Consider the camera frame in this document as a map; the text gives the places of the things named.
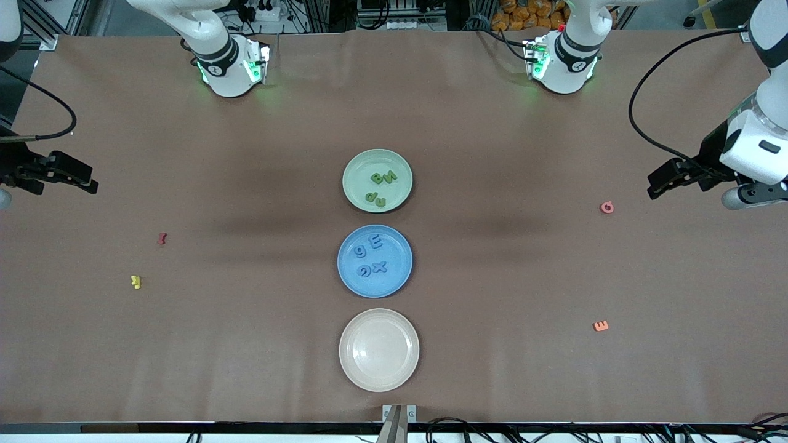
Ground black cable bundle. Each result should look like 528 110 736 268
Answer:
425 412 788 443

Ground orange bagged items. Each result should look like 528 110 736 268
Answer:
491 0 568 31

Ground long white power strip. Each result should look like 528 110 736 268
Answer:
386 18 445 31

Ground blue plate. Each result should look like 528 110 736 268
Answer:
337 224 414 299

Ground light green plate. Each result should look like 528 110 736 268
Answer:
342 148 414 214

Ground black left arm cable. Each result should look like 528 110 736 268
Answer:
628 27 749 166

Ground beige plate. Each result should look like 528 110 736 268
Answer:
339 308 420 393

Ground metal table edge bracket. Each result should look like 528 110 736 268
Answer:
382 404 417 443

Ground white power strip with plugs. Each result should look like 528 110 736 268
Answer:
245 0 281 23

